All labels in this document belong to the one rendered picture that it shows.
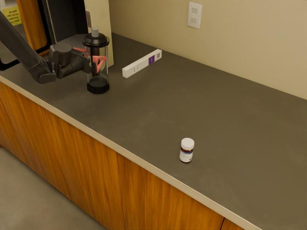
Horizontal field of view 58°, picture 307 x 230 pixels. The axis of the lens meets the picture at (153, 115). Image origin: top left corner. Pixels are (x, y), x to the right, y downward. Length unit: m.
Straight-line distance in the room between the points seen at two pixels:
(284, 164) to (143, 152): 0.47
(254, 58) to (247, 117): 0.34
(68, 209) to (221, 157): 1.27
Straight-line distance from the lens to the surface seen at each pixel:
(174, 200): 1.03
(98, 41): 1.11
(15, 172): 2.30
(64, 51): 1.00
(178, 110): 1.12
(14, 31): 0.94
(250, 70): 1.41
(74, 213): 1.96
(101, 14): 1.29
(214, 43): 1.43
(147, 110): 1.11
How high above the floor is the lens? 1.64
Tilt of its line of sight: 40 degrees down
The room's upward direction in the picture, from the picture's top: 1 degrees clockwise
